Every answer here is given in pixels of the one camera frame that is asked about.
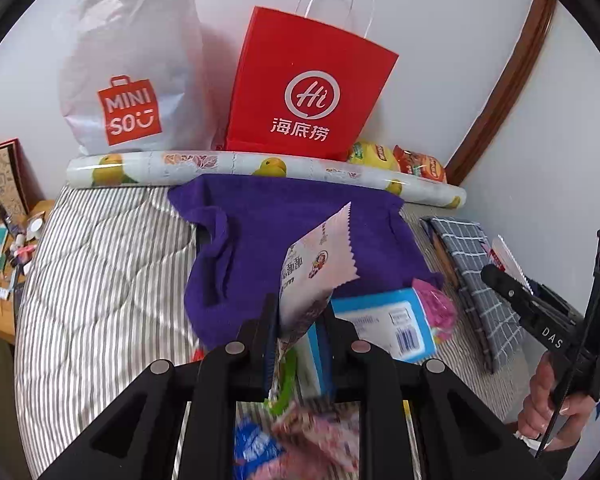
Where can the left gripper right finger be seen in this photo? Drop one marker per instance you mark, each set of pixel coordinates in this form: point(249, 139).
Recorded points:
point(334, 338)

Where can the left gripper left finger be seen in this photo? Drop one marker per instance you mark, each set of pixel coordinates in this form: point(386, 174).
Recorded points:
point(256, 364)

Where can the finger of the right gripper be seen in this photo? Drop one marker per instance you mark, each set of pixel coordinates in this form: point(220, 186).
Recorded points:
point(519, 298)

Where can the green snack packet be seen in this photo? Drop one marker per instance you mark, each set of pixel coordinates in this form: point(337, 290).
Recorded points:
point(284, 383)

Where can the pink Lotso candy packet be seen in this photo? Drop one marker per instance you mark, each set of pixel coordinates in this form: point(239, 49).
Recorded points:
point(504, 259)

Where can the blue snack packet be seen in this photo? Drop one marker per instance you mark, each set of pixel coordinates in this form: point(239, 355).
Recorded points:
point(253, 449)

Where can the magenta snack packet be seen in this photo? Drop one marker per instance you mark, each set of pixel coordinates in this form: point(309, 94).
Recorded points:
point(440, 310)

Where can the pale pink snack packet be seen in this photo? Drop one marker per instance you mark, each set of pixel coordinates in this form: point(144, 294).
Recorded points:
point(313, 268)

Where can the person's right hand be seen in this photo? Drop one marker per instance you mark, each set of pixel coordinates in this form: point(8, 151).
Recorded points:
point(538, 409)

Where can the blue tissue box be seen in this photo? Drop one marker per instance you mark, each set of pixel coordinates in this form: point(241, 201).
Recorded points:
point(394, 321)

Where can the grey checked fabric bundle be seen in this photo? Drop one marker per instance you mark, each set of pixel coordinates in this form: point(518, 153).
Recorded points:
point(493, 320)

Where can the purple towel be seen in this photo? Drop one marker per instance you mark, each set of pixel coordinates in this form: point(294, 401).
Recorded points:
point(253, 220)

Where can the striped quilted mattress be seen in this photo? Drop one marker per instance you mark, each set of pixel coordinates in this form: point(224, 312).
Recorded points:
point(104, 299)

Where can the orange chips bag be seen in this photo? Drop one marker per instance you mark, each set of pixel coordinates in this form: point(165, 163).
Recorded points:
point(419, 165)

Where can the yellow chips bag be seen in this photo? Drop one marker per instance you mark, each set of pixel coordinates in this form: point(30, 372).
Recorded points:
point(366, 153)

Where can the rolled fruit-print mat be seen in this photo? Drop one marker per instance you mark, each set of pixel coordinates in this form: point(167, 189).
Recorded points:
point(169, 168)

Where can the wooden bedside table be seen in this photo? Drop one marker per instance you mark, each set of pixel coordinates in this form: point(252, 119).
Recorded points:
point(9, 279)

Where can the red Haidilao paper bag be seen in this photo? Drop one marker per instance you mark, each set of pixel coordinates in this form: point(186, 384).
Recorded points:
point(303, 87)

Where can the white Miniso plastic bag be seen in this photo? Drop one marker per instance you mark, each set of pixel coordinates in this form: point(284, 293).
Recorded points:
point(133, 77)

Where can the brown wooden door frame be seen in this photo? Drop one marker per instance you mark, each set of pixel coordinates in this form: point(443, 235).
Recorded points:
point(506, 91)

